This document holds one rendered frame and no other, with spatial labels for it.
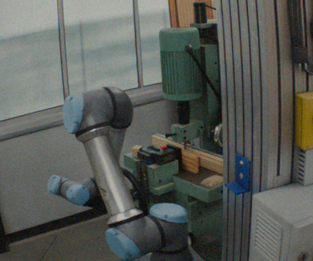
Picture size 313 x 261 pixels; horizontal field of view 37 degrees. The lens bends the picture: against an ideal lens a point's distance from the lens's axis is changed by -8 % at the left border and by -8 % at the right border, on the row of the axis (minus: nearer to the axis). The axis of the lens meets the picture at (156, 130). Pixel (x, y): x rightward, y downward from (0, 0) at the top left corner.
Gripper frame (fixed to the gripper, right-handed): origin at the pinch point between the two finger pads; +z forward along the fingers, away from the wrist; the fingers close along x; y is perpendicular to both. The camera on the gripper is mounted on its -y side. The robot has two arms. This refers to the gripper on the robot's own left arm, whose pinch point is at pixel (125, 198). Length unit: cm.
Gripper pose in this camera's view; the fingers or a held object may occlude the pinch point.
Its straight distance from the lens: 208.5
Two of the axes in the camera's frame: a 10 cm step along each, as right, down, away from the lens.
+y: -2.8, 9.6, -0.7
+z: 7.6, 2.7, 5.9
